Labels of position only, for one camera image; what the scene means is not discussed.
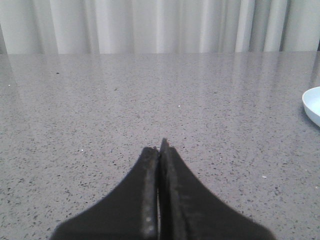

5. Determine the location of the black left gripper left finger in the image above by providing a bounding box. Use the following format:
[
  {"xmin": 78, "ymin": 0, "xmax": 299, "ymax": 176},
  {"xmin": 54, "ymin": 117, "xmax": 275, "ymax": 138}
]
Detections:
[{"xmin": 51, "ymin": 147, "xmax": 159, "ymax": 240}]

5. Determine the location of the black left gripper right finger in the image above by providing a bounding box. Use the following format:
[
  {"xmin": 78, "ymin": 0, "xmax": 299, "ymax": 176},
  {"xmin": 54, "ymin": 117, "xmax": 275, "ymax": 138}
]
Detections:
[{"xmin": 158, "ymin": 139, "xmax": 274, "ymax": 240}]

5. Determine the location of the light blue round plate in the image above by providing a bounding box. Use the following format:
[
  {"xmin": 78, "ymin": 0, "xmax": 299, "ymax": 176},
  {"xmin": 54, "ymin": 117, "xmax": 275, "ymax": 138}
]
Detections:
[{"xmin": 302, "ymin": 86, "xmax": 320, "ymax": 126}]

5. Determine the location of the white pleated curtain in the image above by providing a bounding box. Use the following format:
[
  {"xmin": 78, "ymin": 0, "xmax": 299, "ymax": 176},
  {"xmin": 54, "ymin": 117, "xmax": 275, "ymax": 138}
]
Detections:
[{"xmin": 0, "ymin": 0, "xmax": 320, "ymax": 54}]

